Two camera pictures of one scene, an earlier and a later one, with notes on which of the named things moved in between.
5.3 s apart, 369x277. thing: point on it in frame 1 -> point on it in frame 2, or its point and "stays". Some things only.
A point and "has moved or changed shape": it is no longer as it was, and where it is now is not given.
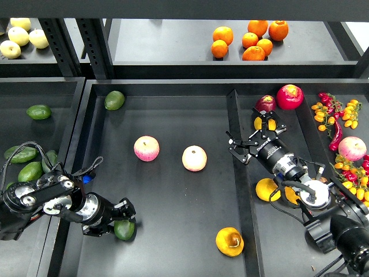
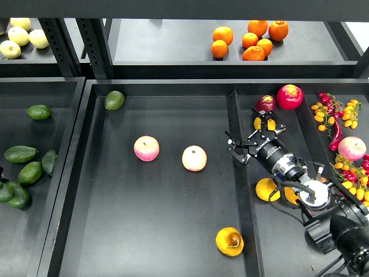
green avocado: [124, 229] has moved or changed shape
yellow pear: [229, 242] stays
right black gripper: [268, 150] stays
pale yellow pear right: [38, 38] stays
